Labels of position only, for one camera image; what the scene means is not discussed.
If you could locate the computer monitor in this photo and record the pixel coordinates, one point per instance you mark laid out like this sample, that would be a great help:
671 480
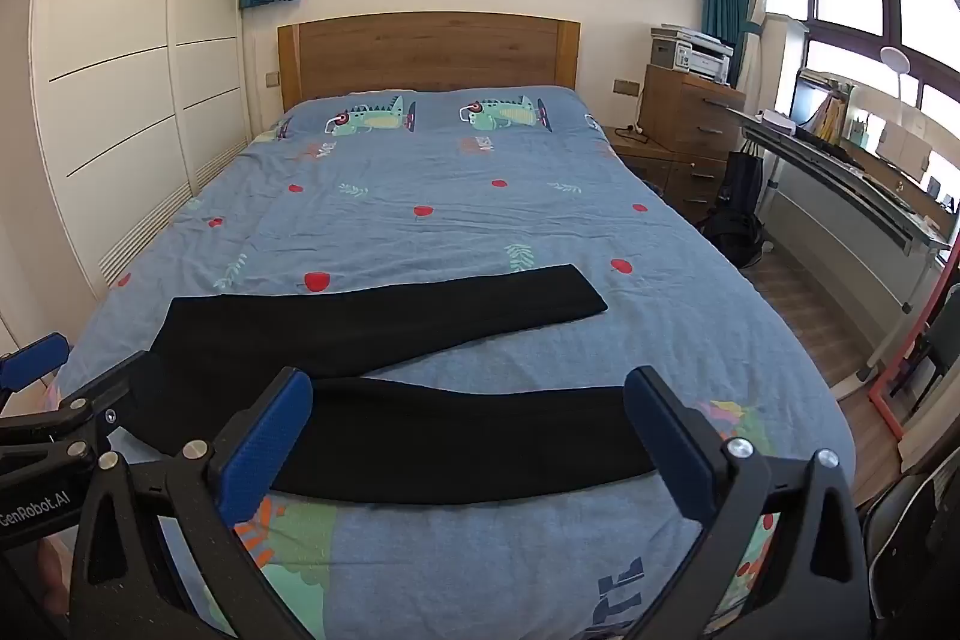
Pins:
808 103

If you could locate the wooden headboard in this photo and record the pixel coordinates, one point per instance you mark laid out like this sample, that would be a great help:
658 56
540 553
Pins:
427 54

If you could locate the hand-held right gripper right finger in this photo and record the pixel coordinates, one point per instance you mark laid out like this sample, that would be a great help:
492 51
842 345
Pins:
667 441

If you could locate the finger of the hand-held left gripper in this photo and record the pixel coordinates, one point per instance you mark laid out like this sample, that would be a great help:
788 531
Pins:
34 358
97 396

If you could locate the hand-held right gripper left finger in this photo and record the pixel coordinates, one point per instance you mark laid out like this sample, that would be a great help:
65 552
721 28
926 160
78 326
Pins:
262 441

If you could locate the wooden nightstand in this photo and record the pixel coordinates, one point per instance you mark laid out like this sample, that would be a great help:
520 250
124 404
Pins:
645 148

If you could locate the red metal frame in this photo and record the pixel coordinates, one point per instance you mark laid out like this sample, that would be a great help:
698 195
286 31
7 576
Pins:
898 351

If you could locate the blue printed bedsheet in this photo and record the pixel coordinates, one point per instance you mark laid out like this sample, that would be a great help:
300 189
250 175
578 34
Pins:
450 220

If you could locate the white wardrobe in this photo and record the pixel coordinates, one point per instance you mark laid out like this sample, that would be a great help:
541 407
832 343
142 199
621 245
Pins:
112 85

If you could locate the white desk lamp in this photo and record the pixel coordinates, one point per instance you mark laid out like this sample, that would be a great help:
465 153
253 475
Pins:
894 60

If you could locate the black backpack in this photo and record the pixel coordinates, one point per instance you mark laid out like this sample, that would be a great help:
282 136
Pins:
731 235

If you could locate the black office chair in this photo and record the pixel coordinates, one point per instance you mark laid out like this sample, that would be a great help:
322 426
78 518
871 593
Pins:
915 535

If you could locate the black pants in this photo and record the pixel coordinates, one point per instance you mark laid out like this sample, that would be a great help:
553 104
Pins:
420 430

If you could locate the wooden dresser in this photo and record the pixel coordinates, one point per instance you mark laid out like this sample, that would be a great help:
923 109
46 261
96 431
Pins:
686 111

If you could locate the black shopping bag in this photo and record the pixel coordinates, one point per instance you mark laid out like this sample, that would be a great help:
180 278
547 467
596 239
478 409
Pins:
744 178

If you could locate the white printer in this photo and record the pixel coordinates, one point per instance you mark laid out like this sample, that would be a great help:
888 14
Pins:
697 58

